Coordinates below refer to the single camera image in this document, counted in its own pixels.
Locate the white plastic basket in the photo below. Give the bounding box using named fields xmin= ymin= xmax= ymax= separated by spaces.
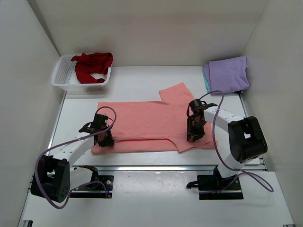
xmin=51 ymin=54 xmax=112 ymax=92

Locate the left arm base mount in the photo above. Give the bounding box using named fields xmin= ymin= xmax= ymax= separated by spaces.
xmin=70 ymin=169 xmax=114 ymax=199

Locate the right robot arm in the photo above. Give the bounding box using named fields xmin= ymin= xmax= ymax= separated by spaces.
xmin=187 ymin=99 xmax=267 ymax=180

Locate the pink t shirt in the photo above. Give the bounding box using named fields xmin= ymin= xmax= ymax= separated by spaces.
xmin=91 ymin=83 xmax=214 ymax=155

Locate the folded purple t shirt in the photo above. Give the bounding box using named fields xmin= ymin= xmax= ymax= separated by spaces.
xmin=202 ymin=56 xmax=250 ymax=93

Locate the aluminium rail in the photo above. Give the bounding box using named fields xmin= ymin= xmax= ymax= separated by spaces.
xmin=96 ymin=165 xmax=215 ymax=172

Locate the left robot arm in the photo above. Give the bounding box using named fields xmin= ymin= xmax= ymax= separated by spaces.
xmin=30 ymin=113 xmax=114 ymax=209

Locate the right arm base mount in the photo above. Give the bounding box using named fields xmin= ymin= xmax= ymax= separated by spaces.
xmin=186 ymin=166 xmax=244 ymax=200

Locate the red t shirt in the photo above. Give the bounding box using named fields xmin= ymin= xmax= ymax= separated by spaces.
xmin=71 ymin=52 xmax=114 ymax=84

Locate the folded teal t shirt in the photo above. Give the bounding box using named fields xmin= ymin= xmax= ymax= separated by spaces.
xmin=202 ymin=70 xmax=211 ymax=92

